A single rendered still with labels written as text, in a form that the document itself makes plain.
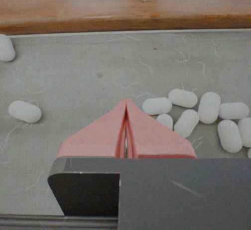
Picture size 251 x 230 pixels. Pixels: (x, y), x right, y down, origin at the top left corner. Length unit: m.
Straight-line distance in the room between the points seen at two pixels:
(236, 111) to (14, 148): 0.25
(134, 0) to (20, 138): 0.21
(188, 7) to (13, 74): 0.23
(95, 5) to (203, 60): 0.15
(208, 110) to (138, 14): 0.14
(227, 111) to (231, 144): 0.03
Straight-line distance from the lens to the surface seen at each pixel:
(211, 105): 0.20
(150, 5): 0.24
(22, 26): 0.26
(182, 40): 0.25
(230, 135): 0.20
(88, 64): 0.22
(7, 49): 0.25
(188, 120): 0.19
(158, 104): 0.18
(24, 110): 0.21
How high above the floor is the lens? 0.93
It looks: 76 degrees down
